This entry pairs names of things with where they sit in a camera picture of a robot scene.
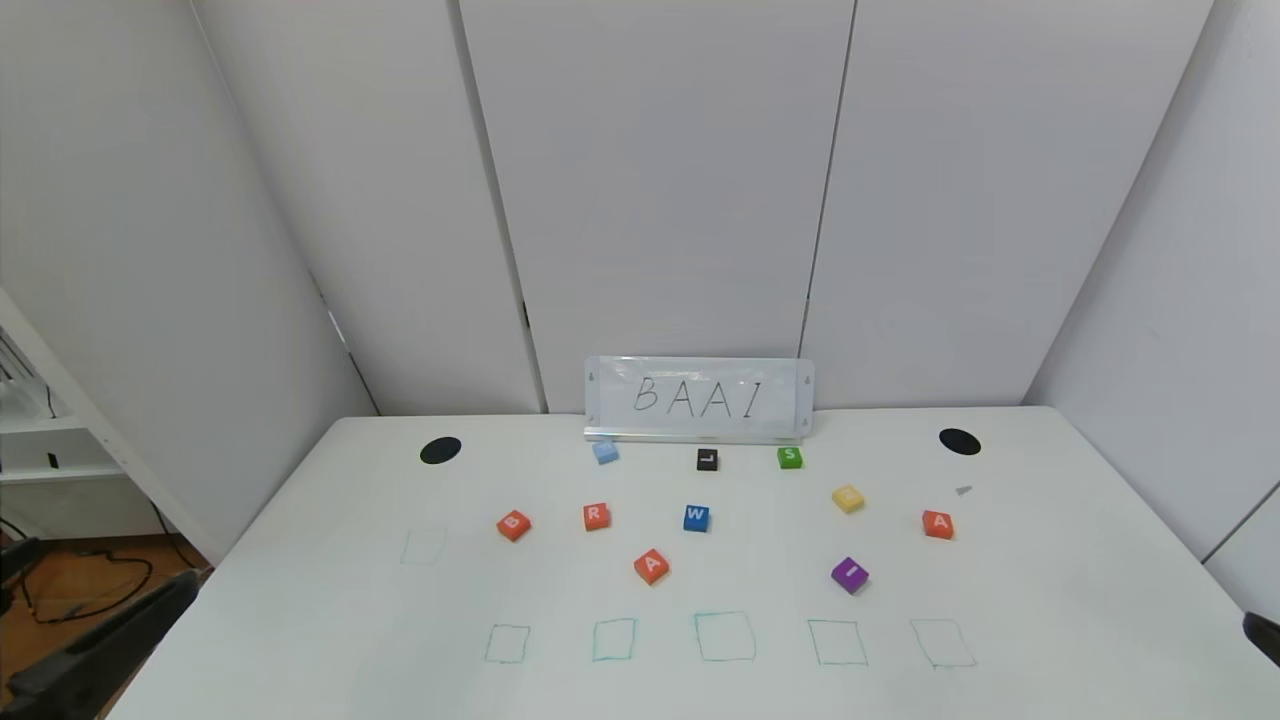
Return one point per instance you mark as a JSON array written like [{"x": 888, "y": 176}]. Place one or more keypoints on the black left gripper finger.
[
  {"x": 18, "y": 558},
  {"x": 100, "y": 655}
]

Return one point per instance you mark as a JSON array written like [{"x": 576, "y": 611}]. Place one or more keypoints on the green letter S block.
[{"x": 790, "y": 457}]

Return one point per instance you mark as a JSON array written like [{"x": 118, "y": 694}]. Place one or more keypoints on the orange letter R block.
[{"x": 597, "y": 516}]

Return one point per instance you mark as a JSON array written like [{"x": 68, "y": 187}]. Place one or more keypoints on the blue letter W block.
[{"x": 696, "y": 518}]

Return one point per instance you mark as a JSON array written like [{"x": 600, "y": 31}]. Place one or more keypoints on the yellow letter block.
[{"x": 848, "y": 498}]

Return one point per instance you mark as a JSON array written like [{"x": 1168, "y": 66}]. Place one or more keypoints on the light blue letter block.
[{"x": 606, "y": 453}]

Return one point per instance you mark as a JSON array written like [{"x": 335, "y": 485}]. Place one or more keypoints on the purple letter I block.
[{"x": 850, "y": 575}]

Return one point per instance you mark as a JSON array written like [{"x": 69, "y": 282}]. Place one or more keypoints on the orange letter A block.
[
  {"x": 938, "y": 524},
  {"x": 651, "y": 566}
]

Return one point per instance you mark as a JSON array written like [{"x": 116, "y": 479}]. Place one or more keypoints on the black letter L block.
[{"x": 708, "y": 460}]

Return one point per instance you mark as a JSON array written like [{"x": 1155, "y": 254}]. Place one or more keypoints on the white BAAI sign board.
[{"x": 700, "y": 398}]

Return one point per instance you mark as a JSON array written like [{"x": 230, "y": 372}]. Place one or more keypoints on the orange letter B block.
[{"x": 514, "y": 525}]

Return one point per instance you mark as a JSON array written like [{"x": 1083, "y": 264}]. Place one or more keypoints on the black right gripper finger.
[{"x": 1266, "y": 638}]

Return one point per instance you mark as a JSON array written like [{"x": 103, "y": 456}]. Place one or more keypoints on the white shelf unit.
[{"x": 50, "y": 425}]

